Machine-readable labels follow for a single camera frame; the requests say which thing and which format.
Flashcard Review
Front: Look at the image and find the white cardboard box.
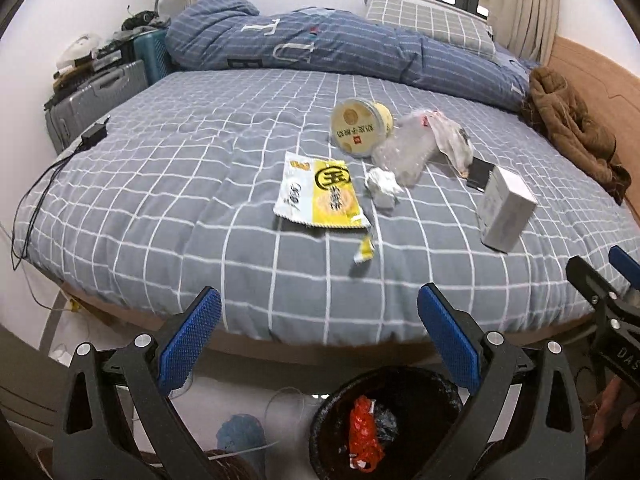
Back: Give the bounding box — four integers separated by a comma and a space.
476, 166, 538, 254

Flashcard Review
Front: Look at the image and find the red plastic bag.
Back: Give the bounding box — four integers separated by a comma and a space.
348, 396, 384, 474

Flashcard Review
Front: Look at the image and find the small torn wrapper piece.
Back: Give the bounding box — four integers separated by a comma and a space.
354, 234, 375, 264

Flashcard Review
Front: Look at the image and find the white tissue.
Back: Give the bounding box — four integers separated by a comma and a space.
366, 168, 404, 209

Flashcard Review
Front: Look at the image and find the yellow white snack wrapper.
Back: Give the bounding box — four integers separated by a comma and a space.
273, 152, 370, 229

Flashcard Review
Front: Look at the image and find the black lined trash bin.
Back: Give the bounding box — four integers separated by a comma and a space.
308, 366, 463, 479

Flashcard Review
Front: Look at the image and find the person's right hand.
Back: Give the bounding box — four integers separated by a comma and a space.
586, 376, 639, 452

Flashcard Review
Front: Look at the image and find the blue sock foot left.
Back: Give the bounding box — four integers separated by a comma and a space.
216, 414, 267, 458

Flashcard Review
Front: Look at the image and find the black foil pouch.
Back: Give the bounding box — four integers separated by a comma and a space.
466, 157, 495, 192

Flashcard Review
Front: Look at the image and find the brown fleece garment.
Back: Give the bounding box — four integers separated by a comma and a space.
521, 66, 632, 205

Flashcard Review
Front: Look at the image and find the wooden headboard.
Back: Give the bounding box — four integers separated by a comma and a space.
548, 36, 640, 221

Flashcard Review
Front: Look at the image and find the clear plastic bag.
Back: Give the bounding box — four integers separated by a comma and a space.
424, 110, 474, 178

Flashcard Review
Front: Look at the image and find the beige curtain right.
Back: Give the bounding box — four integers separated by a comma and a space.
487, 0, 560, 65

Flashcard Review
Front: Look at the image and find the grey checked pillow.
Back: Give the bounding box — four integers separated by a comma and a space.
364, 0, 497, 60

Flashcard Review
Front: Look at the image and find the yellow round food tub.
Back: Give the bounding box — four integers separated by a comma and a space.
330, 98, 394, 158

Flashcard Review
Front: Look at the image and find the grey checked bed sheet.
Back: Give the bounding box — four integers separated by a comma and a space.
12, 70, 639, 347

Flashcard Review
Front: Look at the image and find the black power adapter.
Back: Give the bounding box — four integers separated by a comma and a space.
78, 116, 111, 152

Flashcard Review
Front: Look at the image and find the grey hard suitcase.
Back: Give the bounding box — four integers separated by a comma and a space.
44, 60, 148, 154

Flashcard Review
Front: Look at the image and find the dark clutter pile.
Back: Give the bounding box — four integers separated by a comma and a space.
52, 11, 170, 94

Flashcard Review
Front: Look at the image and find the white cap on clutter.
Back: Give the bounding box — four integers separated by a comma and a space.
55, 32, 101, 70

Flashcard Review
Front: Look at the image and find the teal hard suitcase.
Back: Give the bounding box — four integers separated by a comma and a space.
132, 28, 175, 86

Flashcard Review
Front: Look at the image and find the blue striped duvet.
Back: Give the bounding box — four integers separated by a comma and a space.
165, 0, 529, 112

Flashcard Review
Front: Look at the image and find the black charger cable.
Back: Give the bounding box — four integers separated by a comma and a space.
10, 142, 89, 272

